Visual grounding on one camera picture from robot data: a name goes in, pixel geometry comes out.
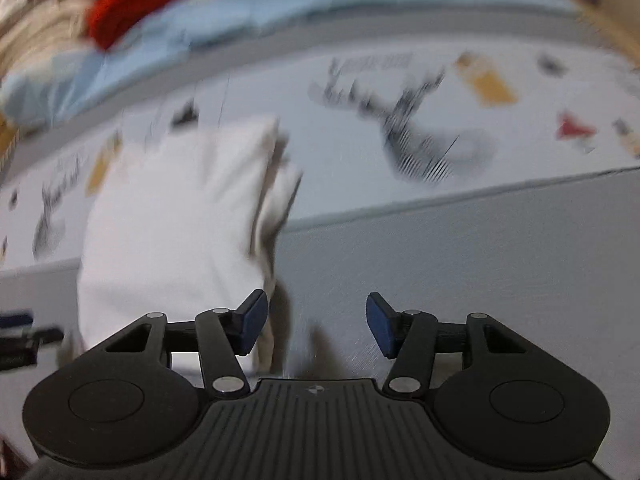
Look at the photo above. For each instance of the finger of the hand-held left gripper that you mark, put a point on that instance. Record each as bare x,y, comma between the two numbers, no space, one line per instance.
15,321
25,345

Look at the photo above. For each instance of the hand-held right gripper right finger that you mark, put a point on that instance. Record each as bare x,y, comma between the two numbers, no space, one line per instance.
380,325

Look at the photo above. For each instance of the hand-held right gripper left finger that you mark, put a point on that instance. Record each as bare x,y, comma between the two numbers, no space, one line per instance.
252,320

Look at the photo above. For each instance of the white t-shirt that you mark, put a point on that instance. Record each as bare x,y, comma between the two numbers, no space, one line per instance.
175,220

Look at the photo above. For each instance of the grey printed bed sheet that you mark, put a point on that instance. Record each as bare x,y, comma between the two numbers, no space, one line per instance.
450,260

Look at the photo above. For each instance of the cream folded blanket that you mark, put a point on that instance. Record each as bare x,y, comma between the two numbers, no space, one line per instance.
45,35

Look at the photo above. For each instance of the light blue sheet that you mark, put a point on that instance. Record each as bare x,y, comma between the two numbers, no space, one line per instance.
300,5

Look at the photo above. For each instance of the red blanket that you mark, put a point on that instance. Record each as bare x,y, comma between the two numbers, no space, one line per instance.
150,0

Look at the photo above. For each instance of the wooden bed frame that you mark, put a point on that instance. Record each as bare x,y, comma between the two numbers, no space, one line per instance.
615,15

